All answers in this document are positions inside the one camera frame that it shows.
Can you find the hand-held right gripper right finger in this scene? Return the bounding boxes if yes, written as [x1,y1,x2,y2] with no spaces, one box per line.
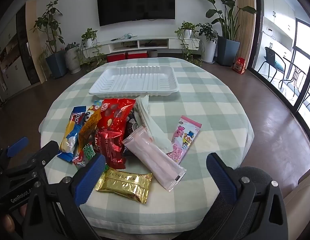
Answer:
[206,152,289,240]

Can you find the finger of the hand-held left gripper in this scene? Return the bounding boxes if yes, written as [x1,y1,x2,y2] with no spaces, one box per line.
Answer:
[0,140,61,181]
[0,137,29,170]

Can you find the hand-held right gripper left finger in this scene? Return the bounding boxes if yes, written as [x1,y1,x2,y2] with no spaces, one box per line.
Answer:
[22,153,106,240]

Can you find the small green snack packet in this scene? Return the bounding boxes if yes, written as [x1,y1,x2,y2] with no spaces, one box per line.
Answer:
[72,144,96,168]

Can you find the blue snack packet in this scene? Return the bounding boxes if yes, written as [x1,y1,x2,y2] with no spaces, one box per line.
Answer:
[57,106,87,162]

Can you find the gold foil packet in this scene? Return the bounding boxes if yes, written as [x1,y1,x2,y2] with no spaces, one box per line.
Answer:
[94,165,153,205]

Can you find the red foil snack packet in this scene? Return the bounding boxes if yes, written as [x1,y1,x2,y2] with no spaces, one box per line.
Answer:
[94,130,127,170]

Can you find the orange snack packet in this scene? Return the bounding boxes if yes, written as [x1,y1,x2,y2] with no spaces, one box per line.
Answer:
[77,106,103,153]

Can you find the pink cartoon packet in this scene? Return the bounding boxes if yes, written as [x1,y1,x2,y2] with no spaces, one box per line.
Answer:
[166,115,202,165]

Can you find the large red snack bag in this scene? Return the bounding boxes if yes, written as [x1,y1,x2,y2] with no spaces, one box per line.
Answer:
[96,98,137,150]

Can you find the plain pink packet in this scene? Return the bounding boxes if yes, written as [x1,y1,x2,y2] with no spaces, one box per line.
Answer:
[122,126,187,192]

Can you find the black snack bag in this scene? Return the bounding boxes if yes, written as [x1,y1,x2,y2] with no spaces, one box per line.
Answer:
[122,111,140,157]

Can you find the pale green long packet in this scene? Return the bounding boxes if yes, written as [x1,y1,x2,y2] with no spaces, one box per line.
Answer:
[134,94,174,153]

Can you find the white plastic tray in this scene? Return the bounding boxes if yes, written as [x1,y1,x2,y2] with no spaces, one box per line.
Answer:
[89,66,180,97]

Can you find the person's left hand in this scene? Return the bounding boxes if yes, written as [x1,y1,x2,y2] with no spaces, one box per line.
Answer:
[0,204,28,236]

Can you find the leafy tree in blue pot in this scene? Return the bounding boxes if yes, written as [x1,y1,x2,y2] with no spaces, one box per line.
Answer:
[32,0,68,78]

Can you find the built-in wooden cabinet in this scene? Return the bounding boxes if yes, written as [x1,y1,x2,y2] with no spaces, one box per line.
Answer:
[0,0,38,103]

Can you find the small plant in ribbed pot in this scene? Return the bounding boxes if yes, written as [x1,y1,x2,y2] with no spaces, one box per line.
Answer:
[63,42,82,74]

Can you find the red storage box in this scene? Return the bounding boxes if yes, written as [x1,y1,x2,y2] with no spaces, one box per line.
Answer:
[127,51,147,59]
[107,53,127,63]

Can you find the trailing plant in white pot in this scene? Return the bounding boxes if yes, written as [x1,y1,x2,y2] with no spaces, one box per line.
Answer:
[79,28,108,68]
[174,21,203,65]

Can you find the white television cabinet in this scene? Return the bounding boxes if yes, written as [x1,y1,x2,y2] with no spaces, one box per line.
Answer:
[81,37,205,55]

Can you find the broad-leaf plant in blue pot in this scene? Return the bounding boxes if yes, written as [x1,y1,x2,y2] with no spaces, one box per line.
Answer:
[192,0,258,67]

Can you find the bushy plant in tall white pot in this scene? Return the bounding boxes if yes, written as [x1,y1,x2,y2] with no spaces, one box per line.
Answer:
[196,23,218,64]

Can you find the black balcony table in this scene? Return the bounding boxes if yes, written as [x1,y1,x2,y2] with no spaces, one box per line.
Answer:
[280,56,308,98]

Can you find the black balcony chair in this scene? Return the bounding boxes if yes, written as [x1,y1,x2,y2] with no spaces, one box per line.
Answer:
[258,47,287,83]

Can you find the beige striped curtain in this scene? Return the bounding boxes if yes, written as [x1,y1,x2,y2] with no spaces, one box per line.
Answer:
[236,0,257,69]

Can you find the white balcony cabinet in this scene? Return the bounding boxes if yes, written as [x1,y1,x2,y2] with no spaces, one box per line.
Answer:
[263,0,296,55]

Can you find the black sliding door frame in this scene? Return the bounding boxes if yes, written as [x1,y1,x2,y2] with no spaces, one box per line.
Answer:
[254,0,310,128]

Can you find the black wall television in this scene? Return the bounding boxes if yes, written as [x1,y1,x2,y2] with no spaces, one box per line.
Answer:
[97,0,176,27]

